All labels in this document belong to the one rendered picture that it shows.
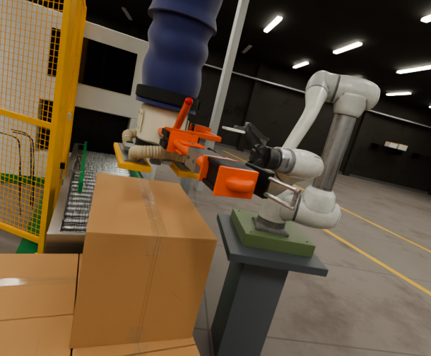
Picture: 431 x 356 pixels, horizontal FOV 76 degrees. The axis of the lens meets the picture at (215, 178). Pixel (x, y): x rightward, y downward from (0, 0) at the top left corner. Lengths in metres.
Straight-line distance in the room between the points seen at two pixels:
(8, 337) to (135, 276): 0.42
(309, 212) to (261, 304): 0.57
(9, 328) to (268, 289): 1.12
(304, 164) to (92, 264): 0.74
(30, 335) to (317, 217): 1.23
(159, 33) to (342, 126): 0.91
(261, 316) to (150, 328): 0.80
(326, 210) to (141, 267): 0.93
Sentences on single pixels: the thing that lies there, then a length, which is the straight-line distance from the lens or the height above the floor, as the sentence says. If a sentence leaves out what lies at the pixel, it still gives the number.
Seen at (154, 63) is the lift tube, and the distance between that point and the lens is 0.98.
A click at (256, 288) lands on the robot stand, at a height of 0.51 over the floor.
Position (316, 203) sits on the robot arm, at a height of 1.03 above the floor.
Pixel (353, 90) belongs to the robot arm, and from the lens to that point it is 1.44.
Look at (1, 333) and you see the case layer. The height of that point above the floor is 0.54.
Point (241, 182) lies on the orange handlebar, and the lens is 0.44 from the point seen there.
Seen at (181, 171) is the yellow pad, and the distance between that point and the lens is 0.93.
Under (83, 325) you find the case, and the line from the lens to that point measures 1.03.
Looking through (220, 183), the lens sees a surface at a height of 1.23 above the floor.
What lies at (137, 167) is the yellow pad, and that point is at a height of 1.12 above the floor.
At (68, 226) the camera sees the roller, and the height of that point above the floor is 0.54.
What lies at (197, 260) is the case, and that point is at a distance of 0.95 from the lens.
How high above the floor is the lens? 1.33
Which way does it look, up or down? 13 degrees down
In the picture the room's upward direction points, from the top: 14 degrees clockwise
